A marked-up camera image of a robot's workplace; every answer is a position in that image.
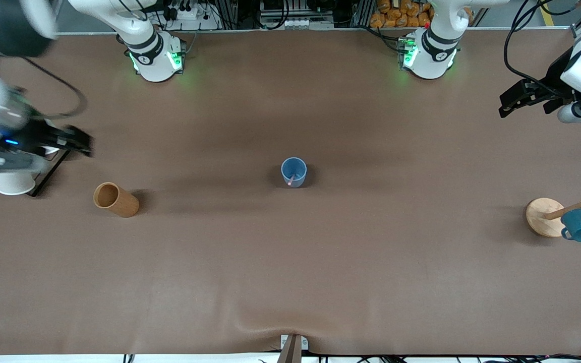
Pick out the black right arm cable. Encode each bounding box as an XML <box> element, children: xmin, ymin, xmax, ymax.
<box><xmin>18</xmin><ymin>56</ymin><xmax>88</xmax><ymax>120</ymax></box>

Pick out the wooden cylinder cup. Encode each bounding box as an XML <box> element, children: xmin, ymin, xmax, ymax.
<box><xmin>93</xmin><ymin>181</ymin><xmax>140</xmax><ymax>218</ymax></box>

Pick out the white power strip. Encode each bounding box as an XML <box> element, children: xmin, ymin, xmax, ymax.
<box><xmin>162</xmin><ymin>0</ymin><xmax>222</xmax><ymax>31</ymax></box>

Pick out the orange bread pile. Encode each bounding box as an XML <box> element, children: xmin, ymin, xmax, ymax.
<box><xmin>370</xmin><ymin>0</ymin><xmax>435</xmax><ymax>29</ymax></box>

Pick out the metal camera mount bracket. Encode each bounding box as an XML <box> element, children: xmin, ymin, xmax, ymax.
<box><xmin>276</xmin><ymin>334</ymin><xmax>310</xmax><ymax>363</ymax></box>

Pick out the blue plastic cup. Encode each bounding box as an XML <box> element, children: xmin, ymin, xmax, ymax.
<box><xmin>281</xmin><ymin>157</ymin><xmax>308</xmax><ymax>189</ymax></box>

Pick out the wooden mug tree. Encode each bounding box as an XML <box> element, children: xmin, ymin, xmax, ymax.
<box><xmin>525</xmin><ymin>180</ymin><xmax>581</xmax><ymax>238</ymax></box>

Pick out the black wire cup rack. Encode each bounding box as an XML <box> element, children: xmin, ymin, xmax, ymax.
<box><xmin>28</xmin><ymin>146</ymin><xmax>72</xmax><ymax>198</ymax></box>

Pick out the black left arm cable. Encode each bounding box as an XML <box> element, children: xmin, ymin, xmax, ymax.
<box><xmin>503</xmin><ymin>0</ymin><xmax>581</xmax><ymax>99</ymax></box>

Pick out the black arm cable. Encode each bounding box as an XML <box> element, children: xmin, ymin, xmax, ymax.
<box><xmin>18</xmin><ymin>56</ymin><xmax>88</xmax><ymax>120</ymax></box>
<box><xmin>503</xmin><ymin>0</ymin><xmax>581</xmax><ymax>99</ymax></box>

